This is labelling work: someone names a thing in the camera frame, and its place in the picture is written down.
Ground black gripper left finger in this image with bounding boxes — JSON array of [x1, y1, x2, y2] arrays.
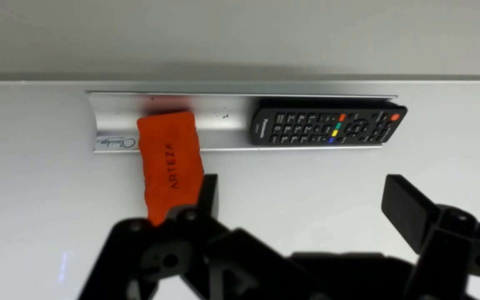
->
[[76, 173, 310, 300]]

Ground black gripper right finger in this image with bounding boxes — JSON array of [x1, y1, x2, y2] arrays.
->
[[378, 173, 480, 300]]

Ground orange whiteboard eraser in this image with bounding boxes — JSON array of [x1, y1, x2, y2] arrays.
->
[[135, 108, 206, 226]]

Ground aluminium marker tray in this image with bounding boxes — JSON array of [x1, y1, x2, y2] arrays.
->
[[85, 88, 403, 156]]

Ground white wall whiteboard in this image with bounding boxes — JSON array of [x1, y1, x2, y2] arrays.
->
[[0, 78, 480, 300]]

